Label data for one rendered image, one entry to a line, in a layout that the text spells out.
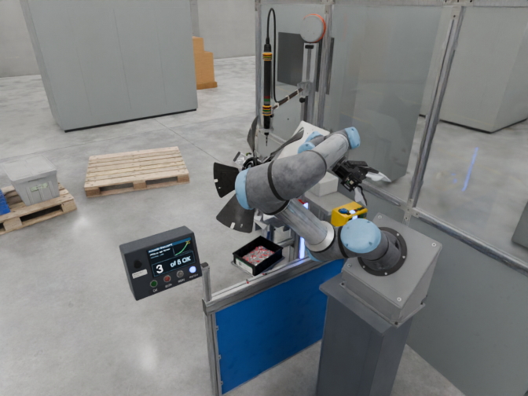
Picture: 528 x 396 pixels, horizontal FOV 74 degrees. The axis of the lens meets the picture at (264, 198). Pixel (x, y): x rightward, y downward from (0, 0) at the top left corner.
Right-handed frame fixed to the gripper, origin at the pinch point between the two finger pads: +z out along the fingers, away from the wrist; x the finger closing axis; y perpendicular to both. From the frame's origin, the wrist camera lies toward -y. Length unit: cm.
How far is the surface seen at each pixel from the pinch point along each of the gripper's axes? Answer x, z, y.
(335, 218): -42.4, -5.2, -24.4
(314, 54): -9, -83, -89
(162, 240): -38, -46, 59
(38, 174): -251, -251, -13
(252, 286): -67, -12, 26
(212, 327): -85, -12, 45
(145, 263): -43, -44, 68
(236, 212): -70, -46, -3
